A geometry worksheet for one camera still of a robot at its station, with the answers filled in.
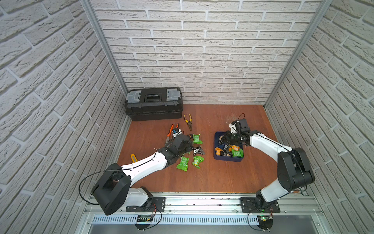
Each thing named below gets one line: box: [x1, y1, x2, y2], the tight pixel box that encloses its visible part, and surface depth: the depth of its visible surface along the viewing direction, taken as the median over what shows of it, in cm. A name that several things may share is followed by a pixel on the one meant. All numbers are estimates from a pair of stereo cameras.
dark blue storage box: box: [213, 131, 244, 163], surface depth 91 cm
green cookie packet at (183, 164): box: [176, 156, 190, 172], surface depth 89 cm
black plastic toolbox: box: [124, 87, 184, 122], surface depth 102 cm
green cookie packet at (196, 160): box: [191, 156, 205, 170], surface depth 89 cm
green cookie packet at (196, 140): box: [192, 133, 204, 145], surface depth 99 cm
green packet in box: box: [231, 148, 244, 158], surface depth 91 cm
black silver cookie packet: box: [193, 145, 206, 156], surface depth 94 cm
